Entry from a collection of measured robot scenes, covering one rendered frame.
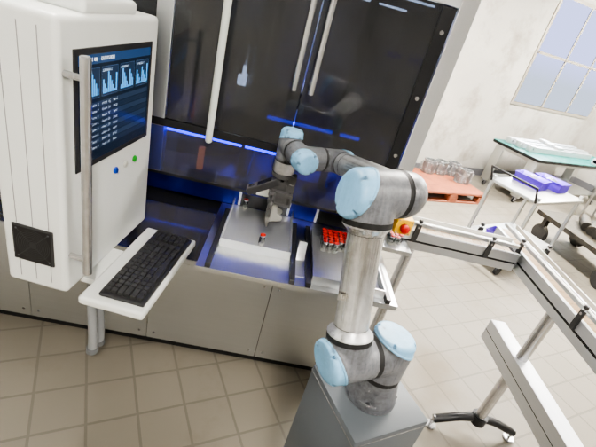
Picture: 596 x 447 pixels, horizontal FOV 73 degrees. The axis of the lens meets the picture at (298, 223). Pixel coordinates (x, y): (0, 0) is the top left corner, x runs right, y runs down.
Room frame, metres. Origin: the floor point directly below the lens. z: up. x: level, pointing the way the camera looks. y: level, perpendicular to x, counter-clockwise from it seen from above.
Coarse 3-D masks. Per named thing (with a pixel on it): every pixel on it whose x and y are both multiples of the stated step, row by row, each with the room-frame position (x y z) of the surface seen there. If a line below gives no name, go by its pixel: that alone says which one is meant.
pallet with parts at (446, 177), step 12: (420, 168) 5.43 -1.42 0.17; (432, 168) 5.36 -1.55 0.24; (444, 168) 5.46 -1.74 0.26; (456, 168) 5.53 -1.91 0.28; (432, 180) 5.13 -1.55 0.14; (444, 180) 5.28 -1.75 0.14; (456, 180) 5.39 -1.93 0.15; (468, 180) 5.34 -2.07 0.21; (432, 192) 4.70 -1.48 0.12; (444, 192) 4.79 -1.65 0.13; (456, 192) 4.89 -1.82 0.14; (468, 192) 5.03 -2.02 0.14; (480, 192) 5.17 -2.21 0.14
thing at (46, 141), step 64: (0, 0) 0.87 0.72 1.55; (64, 0) 0.98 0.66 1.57; (128, 0) 1.20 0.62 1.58; (0, 64) 0.86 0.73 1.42; (64, 64) 0.88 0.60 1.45; (128, 64) 1.16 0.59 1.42; (0, 128) 0.86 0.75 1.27; (64, 128) 0.88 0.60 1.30; (128, 128) 1.18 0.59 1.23; (64, 192) 0.87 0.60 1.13; (128, 192) 1.20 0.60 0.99; (64, 256) 0.86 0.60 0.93
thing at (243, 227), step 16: (240, 208) 1.52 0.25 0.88; (224, 224) 1.30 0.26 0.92; (240, 224) 1.39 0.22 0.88; (256, 224) 1.42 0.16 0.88; (272, 224) 1.46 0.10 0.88; (288, 224) 1.49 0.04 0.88; (224, 240) 1.20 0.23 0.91; (240, 240) 1.27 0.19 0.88; (256, 240) 1.30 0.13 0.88; (272, 240) 1.33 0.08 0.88; (288, 240) 1.37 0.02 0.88; (272, 256) 1.22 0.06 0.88; (288, 256) 1.23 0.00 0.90
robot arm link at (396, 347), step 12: (384, 324) 0.85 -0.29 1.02; (396, 324) 0.87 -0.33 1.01; (384, 336) 0.79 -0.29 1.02; (396, 336) 0.81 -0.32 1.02; (408, 336) 0.83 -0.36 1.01; (384, 348) 0.78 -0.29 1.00; (396, 348) 0.77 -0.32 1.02; (408, 348) 0.78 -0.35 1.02; (384, 360) 0.75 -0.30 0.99; (396, 360) 0.77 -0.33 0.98; (408, 360) 0.78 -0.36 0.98; (384, 372) 0.75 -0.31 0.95; (396, 372) 0.77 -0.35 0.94; (384, 384) 0.77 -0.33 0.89
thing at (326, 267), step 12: (312, 228) 1.46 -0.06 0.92; (312, 240) 1.36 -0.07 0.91; (312, 252) 1.28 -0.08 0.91; (324, 252) 1.35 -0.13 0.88; (312, 264) 1.20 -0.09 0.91; (324, 264) 1.27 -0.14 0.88; (336, 264) 1.29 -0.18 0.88; (312, 276) 1.13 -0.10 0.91; (324, 276) 1.19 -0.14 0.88; (336, 276) 1.21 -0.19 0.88; (336, 288) 1.14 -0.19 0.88; (384, 288) 1.17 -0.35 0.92
